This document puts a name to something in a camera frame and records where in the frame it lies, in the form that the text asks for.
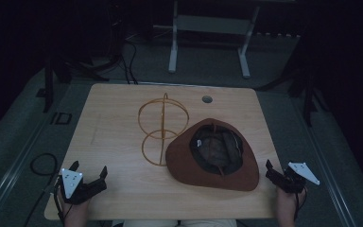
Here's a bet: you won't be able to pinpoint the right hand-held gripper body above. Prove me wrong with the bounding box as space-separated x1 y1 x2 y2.
272 162 321 194

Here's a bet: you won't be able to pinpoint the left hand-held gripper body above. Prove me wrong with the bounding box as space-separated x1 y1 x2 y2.
56 167 108 205

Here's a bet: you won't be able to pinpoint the brown brimmed hat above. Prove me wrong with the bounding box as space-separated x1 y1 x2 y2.
164 117 260 192

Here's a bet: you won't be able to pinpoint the wooden wire hat stand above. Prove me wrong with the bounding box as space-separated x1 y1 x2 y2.
137 92 190 167

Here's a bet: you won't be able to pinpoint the person's left hand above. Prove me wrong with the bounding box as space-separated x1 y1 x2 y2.
58 196 91 227

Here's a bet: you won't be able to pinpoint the person's right hand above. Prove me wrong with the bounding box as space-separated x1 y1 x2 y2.
276 185 307 227

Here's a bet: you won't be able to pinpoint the black tripod stand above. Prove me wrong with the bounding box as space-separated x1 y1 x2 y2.
43 55 110 114
258 53 329 127

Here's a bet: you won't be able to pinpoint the person's light trousers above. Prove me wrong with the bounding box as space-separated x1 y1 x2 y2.
112 218 238 227

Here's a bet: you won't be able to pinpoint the left hand-held gripper cable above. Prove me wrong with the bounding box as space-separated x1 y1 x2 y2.
53 183 74 226

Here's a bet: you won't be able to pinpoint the hand-held gripper cable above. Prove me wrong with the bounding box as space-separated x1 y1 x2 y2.
53 183 74 226
292 187 308 221

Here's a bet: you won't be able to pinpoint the right hand-held gripper cable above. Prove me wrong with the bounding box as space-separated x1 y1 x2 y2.
292 187 308 221

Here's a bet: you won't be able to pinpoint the black cable on floor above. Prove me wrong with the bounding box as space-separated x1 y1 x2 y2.
23 152 59 227

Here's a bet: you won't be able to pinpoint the black hanging cables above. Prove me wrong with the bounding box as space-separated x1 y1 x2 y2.
119 39 139 85

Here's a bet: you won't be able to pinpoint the white metal table frame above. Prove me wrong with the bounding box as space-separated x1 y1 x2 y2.
167 0 261 79

